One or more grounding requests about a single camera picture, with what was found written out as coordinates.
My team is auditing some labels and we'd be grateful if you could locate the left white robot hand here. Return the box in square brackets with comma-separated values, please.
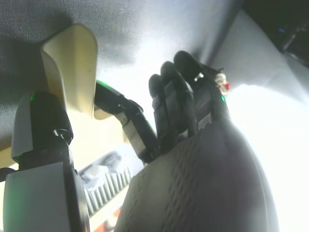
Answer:
[3, 50, 281, 232]

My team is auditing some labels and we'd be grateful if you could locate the cream plastic dustpan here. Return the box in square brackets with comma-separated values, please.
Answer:
[0, 23, 150, 174]

